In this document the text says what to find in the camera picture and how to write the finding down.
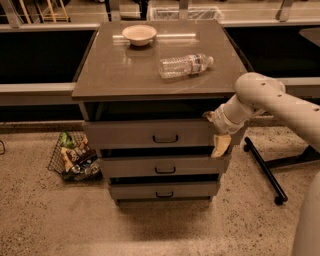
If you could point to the white ceramic bowl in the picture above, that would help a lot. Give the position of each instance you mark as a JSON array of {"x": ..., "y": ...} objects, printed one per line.
[{"x": 139, "y": 35}]

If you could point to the grey top drawer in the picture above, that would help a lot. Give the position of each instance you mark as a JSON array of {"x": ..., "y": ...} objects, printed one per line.
[{"x": 150, "y": 133}]

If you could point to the grey bottom drawer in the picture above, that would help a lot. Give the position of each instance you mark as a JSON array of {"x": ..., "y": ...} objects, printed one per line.
[{"x": 164, "y": 191}]

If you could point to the black wheeled stand base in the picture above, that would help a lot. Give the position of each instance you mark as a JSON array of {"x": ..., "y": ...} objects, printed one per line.
[{"x": 308, "y": 155}]

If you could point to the clear plastic bin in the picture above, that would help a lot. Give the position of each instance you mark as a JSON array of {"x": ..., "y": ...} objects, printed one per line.
[{"x": 192, "y": 13}]

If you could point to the wooden chair frame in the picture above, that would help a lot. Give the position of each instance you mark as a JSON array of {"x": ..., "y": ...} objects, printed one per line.
[{"x": 43, "y": 11}]

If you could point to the black wire basket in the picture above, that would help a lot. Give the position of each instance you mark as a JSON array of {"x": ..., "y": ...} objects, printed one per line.
[{"x": 89, "y": 170}]

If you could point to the grey drawer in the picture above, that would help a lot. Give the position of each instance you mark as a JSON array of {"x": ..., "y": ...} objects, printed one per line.
[
  {"x": 164, "y": 191},
  {"x": 150, "y": 133},
  {"x": 160, "y": 166}
]

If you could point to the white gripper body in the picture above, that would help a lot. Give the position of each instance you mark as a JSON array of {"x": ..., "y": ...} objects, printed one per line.
[{"x": 221, "y": 122}]

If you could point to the grey drawer cabinet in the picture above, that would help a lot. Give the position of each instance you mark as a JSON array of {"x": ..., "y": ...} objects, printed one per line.
[{"x": 120, "y": 82}]

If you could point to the clear plastic water bottle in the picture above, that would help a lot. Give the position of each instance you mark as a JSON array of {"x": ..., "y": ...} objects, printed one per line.
[{"x": 184, "y": 66}]

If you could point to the grey middle drawer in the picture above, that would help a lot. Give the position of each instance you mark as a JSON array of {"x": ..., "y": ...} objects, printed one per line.
[{"x": 160, "y": 166}]

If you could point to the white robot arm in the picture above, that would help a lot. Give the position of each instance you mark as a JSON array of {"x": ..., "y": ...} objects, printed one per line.
[{"x": 254, "y": 95}]

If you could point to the brown snack bag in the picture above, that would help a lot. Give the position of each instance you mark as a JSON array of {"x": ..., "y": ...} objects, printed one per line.
[{"x": 77, "y": 155}]

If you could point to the green snack bag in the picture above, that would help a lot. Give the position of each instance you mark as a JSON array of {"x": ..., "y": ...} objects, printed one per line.
[{"x": 66, "y": 140}]

